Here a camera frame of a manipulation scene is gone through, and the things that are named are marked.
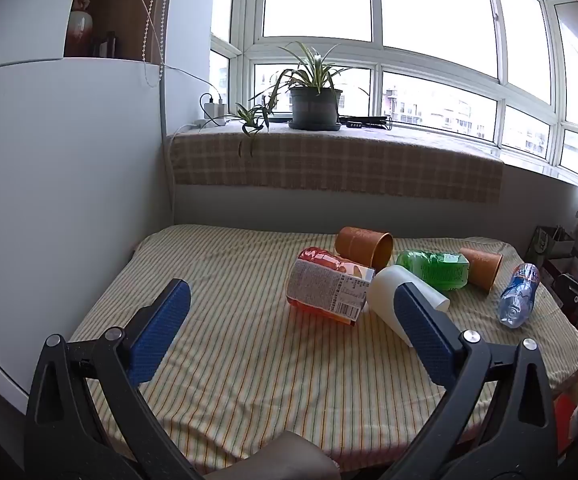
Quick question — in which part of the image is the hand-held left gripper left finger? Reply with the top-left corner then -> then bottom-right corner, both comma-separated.
24,278 -> 202,480

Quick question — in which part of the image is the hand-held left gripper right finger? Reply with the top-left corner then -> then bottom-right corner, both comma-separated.
384,281 -> 560,480

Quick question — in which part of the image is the white cup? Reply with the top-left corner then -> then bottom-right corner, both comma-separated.
367,265 -> 450,349

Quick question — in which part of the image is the small orange cup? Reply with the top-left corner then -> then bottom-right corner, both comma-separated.
459,246 -> 504,293

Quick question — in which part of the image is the large orange cup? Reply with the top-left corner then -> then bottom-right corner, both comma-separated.
335,226 -> 394,272

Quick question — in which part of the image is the green carton box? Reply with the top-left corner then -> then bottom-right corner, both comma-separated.
526,225 -> 576,267

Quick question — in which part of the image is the blue label water bottle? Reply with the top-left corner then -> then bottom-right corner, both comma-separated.
498,262 -> 541,329

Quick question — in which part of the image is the green drink bottle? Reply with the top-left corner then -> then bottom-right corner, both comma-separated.
395,249 -> 470,291

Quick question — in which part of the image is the striped tablecloth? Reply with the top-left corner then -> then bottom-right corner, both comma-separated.
68,224 -> 578,474

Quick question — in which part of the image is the orange drink bottle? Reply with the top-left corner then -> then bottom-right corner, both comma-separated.
287,246 -> 376,328

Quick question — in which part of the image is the white cabinet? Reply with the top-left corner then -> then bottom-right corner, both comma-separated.
0,57 -> 176,413

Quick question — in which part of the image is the plaid windowsill cloth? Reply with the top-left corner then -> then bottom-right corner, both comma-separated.
170,125 -> 504,205

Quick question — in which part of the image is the white power strip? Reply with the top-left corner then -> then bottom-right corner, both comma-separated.
194,117 -> 242,129

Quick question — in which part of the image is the black flat device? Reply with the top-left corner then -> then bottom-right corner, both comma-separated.
339,115 -> 393,130

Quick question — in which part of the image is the small trailing plant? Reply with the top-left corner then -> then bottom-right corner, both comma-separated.
228,102 -> 276,157

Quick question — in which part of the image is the large potted plant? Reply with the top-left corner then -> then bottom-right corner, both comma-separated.
249,42 -> 370,131

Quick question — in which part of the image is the dark shelf item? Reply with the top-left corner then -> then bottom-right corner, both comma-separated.
94,31 -> 118,58

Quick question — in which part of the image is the ceramic vase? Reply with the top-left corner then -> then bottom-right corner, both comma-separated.
67,0 -> 94,58

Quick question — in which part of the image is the wooden shelf niche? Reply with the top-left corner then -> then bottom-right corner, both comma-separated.
64,0 -> 170,64

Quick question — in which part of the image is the white cable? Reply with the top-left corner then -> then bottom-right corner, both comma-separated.
118,0 -> 220,226

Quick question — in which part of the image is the white window frame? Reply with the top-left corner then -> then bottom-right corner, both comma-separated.
210,0 -> 578,188

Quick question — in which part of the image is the bead pull cord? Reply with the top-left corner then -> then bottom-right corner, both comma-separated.
140,0 -> 164,64

